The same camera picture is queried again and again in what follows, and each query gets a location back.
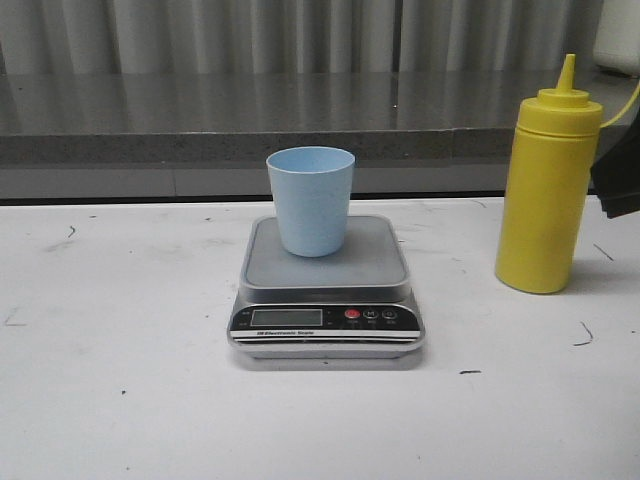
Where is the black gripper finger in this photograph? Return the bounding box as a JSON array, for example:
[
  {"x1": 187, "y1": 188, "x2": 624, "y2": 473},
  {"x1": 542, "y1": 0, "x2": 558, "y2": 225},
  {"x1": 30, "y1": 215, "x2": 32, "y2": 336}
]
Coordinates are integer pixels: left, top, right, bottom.
[{"x1": 591, "y1": 113, "x2": 640, "y2": 219}]

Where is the yellow squeeze bottle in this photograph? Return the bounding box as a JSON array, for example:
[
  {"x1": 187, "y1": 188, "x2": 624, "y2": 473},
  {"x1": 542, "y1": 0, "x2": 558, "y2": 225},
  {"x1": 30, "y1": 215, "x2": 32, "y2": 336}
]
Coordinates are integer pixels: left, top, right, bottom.
[{"x1": 493, "y1": 53, "x2": 640, "y2": 295}]

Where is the light blue plastic cup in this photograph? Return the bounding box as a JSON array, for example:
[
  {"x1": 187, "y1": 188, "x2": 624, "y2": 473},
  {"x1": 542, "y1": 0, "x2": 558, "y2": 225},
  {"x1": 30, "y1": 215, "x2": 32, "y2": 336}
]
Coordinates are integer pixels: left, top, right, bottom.
[{"x1": 266, "y1": 146, "x2": 356, "y2": 257}]

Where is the silver digital kitchen scale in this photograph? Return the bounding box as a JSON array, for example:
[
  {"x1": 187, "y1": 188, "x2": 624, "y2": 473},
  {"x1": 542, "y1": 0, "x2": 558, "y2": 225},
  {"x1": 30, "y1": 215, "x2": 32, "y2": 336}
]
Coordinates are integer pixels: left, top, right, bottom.
[{"x1": 227, "y1": 215, "x2": 426, "y2": 366}]

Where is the white blender appliance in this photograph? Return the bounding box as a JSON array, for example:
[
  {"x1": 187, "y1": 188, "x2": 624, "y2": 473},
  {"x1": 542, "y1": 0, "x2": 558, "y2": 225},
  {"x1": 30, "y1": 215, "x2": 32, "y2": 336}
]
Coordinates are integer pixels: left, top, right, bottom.
[{"x1": 593, "y1": 0, "x2": 639, "y2": 76}]

